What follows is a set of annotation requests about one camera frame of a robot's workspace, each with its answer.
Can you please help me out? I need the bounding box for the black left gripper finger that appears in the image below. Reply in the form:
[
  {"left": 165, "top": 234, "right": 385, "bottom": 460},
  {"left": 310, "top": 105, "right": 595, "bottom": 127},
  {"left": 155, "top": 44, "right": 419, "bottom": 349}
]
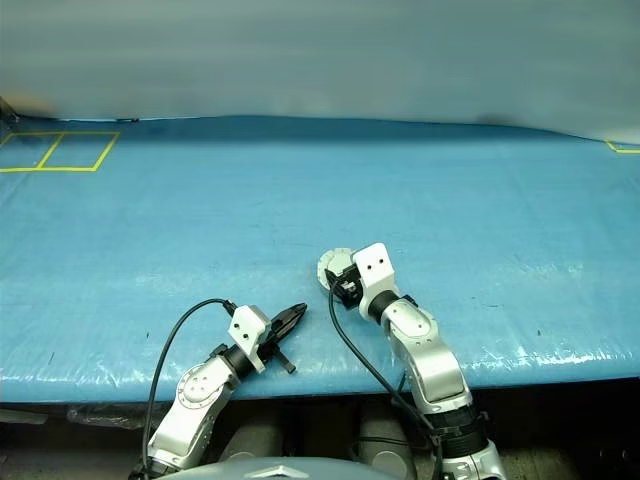
[
  {"left": 272, "top": 302, "right": 308, "bottom": 328},
  {"left": 279, "top": 306, "right": 309, "bottom": 338}
]

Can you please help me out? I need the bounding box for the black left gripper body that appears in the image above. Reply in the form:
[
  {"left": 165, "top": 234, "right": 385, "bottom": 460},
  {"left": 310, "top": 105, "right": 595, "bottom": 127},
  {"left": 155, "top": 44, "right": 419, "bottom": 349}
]
[{"left": 257, "top": 321, "right": 298, "bottom": 376}]

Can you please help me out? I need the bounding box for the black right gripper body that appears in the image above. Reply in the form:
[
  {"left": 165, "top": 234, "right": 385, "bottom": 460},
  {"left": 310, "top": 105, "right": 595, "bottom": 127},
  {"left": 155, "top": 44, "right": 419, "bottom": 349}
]
[{"left": 333, "top": 261, "right": 363, "bottom": 308}]

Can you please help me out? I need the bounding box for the silver spoked rotor lid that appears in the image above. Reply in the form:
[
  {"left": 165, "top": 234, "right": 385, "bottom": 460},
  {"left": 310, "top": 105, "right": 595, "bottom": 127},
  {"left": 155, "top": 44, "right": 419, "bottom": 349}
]
[{"left": 316, "top": 247, "right": 357, "bottom": 276}]

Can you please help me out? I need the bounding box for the blue plastic table cover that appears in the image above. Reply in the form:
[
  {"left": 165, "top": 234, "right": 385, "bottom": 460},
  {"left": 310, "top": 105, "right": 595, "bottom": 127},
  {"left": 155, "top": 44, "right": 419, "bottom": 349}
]
[{"left": 0, "top": 115, "right": 640, "bottom": 404}]

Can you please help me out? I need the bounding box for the crumpled clear plastic wrap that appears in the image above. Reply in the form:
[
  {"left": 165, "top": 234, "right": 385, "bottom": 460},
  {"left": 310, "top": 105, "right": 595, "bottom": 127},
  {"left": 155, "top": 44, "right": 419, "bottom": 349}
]
[{"left": 64, "top": 402, "right": 166, "bottom": 431}]

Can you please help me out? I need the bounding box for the yellow tape double square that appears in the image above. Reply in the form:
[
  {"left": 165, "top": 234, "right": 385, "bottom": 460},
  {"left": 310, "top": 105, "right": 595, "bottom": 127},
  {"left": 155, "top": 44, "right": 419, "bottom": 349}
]
[{"left": 0, "top": 130, "right": 121, "bottom": 174}]

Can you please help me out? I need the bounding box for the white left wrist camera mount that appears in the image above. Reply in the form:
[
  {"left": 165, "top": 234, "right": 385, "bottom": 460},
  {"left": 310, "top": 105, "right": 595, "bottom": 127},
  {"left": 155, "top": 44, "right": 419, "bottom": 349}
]
[{"left": 228, "top": 305, "right": 271, "bottom": 373}]

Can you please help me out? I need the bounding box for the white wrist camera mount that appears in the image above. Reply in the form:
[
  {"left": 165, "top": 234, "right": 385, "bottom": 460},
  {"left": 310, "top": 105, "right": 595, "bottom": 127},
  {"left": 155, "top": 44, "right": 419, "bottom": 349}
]
[
  {"left": 352, "top": 243, "right": 399, "bottom": 317},
  {"left": 228, "top": 305, "right": 271, "bottom": 373}
]

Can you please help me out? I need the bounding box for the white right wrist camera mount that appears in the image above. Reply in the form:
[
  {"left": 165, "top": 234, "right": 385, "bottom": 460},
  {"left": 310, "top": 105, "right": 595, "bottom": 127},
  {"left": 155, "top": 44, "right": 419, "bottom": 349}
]
[{"left": 352, "top": 243, "right": 399, "bottom": 317}]

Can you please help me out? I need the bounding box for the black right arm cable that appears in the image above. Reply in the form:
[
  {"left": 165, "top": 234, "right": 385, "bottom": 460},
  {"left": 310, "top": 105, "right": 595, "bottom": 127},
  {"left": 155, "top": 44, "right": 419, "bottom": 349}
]
[{"left": 327, "top": 289, "right": 446, "bottom": 480}]

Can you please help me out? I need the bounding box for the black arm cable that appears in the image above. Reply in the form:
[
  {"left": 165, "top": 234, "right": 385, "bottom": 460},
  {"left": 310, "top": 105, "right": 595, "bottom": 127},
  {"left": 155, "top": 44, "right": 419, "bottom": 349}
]
[
  {"left": 141, "top": 298, "right": 239, "bottom": 469},
  {"left": 327, "top": 289, "right": 446, "bottom": 480}
]

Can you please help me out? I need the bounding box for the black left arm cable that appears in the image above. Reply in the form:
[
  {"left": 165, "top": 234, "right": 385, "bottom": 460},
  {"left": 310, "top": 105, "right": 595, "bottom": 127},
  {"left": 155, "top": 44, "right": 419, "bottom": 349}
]
[{"left": 141, "top": 298, "right": 239, "bottom": 469}]

